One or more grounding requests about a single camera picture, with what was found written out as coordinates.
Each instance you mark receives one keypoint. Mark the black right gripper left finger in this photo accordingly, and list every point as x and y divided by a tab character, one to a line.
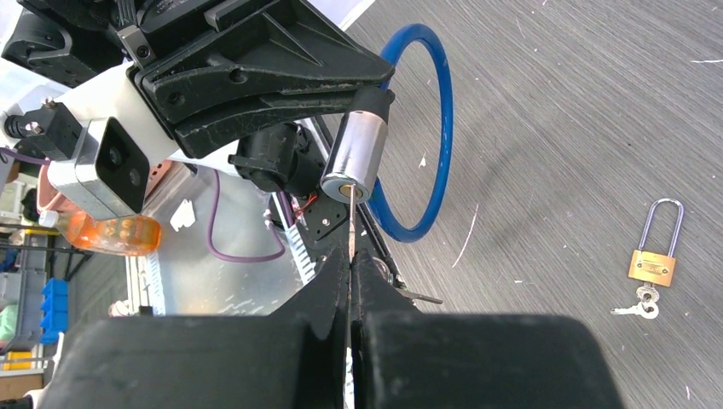
292	358

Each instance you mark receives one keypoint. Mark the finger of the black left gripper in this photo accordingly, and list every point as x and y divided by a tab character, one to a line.
205	132
301	52

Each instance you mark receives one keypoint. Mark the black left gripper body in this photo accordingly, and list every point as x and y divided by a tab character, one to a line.
178	37

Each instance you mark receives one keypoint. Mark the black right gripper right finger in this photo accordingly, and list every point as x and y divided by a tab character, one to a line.
404	358

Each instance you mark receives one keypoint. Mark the small silver key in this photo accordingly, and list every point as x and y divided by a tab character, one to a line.
352	223

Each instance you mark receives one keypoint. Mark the blue cable lock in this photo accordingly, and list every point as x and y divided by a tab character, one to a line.
351	172

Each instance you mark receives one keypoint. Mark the silver key bunch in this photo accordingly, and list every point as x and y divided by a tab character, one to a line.
646	307

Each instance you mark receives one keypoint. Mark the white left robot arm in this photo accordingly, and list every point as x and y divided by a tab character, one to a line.
73	42

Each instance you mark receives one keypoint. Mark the orange plastic bottle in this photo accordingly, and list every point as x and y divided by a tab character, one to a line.
128	236

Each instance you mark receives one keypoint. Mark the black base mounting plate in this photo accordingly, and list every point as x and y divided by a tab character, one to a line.
321	223

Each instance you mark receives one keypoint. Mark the pink perforated basket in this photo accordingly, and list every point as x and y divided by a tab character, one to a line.
48	198

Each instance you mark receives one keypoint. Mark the blue storage bin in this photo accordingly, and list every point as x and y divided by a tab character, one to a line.
55	311

